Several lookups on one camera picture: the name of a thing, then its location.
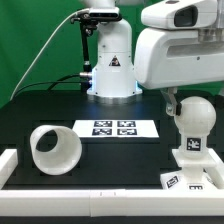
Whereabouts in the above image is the black camera stand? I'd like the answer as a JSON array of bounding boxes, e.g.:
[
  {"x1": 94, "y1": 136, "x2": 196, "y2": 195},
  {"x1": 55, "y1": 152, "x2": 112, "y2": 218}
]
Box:
[{"x1": 80, "y1": 22, "x2": 94, "y2": 92}]

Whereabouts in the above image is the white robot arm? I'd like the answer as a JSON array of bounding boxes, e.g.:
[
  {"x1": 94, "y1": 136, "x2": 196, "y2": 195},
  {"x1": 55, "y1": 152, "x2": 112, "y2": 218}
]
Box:
[{"x1": 81, "y1": 0, "x2": 224, "y2": 102}]

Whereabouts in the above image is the white front fence rail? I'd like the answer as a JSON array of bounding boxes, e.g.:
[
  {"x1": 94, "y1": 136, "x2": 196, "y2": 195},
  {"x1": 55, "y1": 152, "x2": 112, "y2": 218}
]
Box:
[{"x1": 0, "y1": 189, "x2": 224, "y2": 217}]

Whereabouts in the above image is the white lamp base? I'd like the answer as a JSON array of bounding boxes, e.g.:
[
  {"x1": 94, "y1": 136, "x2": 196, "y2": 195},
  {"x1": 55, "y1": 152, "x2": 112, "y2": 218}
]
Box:
[{"x1": 160, "y1": 148, "x2": 219, "y2": 191}]

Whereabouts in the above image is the white left fence rail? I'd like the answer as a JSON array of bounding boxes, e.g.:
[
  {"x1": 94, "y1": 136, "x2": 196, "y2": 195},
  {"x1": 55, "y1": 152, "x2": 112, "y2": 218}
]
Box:
[{"x1": 0, "y1": 149, "x2": 18, "y2": 190}]

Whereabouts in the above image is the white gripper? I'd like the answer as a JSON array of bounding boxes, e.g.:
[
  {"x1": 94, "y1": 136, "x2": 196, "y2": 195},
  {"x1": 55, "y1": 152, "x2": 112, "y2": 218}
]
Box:
[{"x1": 134, "y1": 28, "x2": 224, "y2": 116}]

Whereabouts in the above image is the black depth camera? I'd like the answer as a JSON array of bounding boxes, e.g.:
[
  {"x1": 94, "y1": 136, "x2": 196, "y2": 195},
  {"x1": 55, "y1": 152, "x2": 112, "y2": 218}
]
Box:
[{"x1": 69, "y1": 7, "x2": 122, "y2": 24}]

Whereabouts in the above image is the white fence rail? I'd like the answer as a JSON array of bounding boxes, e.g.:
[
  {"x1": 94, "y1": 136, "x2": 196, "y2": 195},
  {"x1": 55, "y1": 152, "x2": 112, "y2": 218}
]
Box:
[
  {"x1": 0, "y1": 149, "x2": 18, "y2": 190},
  {"x1": 206, "y1": 149, "x2": 224, "y2": 189},
  {"x1": 0, "y1": 189, "x2": 224, "y2": 217}
]

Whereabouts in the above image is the white marker sheet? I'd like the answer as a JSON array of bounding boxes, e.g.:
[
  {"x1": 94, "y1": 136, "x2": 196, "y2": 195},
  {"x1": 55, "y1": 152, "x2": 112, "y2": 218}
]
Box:
[{"x1": 73, "y1": 119, "x2": 159, "y2": 138}]

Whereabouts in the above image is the black cable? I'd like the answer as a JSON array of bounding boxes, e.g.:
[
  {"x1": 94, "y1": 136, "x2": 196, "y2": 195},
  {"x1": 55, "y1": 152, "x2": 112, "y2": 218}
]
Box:
[{"x1": 13, "y1": 73, "x2": 84, "y2": 98}]

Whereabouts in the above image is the white camera cable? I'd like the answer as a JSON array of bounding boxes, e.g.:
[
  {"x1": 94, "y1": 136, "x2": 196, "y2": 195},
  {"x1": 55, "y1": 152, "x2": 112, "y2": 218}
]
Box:
[{"x1": 10, "y1": 11, "x2": 84, "y2": 101}]

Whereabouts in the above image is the white lamp bulb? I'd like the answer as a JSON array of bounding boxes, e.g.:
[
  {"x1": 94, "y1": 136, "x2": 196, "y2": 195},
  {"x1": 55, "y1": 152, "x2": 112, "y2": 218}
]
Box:
[{"x1": 174, "y1": 96, "x2": 216, "y2": 159}]

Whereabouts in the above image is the white lamp shade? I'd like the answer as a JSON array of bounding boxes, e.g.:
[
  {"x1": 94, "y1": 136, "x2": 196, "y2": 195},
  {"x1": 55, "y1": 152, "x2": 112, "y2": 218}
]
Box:
[{"x1": 30, "y1": 125, "x2": 82, "y2": 175}]

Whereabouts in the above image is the white right fence rail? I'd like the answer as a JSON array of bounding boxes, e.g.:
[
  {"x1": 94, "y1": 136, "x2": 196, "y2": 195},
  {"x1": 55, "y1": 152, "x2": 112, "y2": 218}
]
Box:
[{"x1": 206, "y1": 149, "x2": 224, "y2": 189}]

